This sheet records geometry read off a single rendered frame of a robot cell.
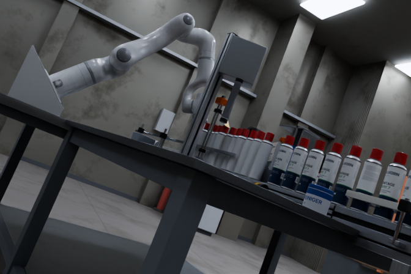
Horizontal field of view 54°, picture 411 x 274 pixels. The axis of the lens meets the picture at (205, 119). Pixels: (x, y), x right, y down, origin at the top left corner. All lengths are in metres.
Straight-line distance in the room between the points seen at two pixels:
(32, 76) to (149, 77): 6.55
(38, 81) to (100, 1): 6.64
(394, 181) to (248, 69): 0.86
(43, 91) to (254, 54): 0.94
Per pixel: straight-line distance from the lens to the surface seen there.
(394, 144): 10.34
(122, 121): 8.18
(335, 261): 4.93
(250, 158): 1.67
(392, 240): 1.15
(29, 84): 1.88
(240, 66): 1.84
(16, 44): 8.18
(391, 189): 1.27
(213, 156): 1.86
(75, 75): 2.02
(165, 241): 0.87
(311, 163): 1.45
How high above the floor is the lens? 0.78
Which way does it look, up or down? 9 degrees up
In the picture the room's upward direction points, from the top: 22 degrees clockwise
